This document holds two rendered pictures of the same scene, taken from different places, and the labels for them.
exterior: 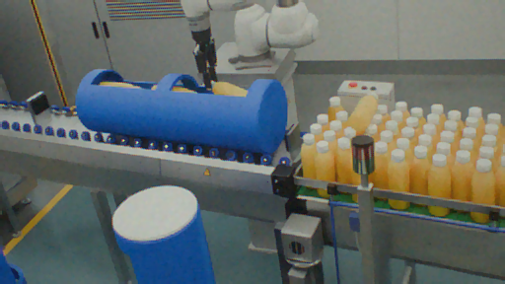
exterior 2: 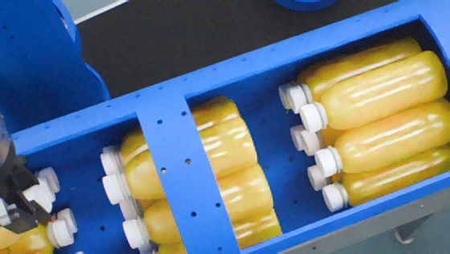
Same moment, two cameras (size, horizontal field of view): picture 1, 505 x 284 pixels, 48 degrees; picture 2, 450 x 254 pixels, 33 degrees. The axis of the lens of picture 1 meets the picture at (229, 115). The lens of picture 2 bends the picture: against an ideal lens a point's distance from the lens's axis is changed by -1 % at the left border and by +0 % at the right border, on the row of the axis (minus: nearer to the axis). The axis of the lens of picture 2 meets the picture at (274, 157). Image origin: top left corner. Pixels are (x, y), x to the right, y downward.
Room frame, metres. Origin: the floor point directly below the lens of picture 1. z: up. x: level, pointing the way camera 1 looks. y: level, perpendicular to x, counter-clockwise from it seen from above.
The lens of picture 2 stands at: (2.39, 0.04, 2.13)
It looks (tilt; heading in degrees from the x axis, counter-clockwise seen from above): 73 degrees down; 121
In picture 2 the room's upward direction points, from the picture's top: 6 degrees clockwise
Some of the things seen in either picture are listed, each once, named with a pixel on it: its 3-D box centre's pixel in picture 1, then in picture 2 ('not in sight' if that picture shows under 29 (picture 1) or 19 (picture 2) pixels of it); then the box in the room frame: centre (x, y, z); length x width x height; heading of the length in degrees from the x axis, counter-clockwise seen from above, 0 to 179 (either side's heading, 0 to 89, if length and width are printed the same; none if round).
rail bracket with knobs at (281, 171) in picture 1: (285, 181); not in sight; (1.69, -0.15, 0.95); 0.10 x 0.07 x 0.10; 148
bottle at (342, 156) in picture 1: (345, 167); not in sight; (1.65, -0.36, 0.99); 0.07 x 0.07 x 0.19
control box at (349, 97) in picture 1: (366, 98); not in sight; (2.02, -0.55, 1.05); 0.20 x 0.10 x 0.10; 58
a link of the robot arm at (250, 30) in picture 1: (252, 28); not in sight; (2.55, -0.18, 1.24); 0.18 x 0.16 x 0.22; 63
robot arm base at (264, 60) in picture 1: (251, 56); not in sight; (2.56, -0.15, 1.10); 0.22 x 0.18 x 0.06; 77
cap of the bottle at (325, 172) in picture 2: not in sight; (325, 162); (2.30, 0.34, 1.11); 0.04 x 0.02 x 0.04; 148
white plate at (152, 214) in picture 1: (155, 211); not in sight; (1.53, 0.29, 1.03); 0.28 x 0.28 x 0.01
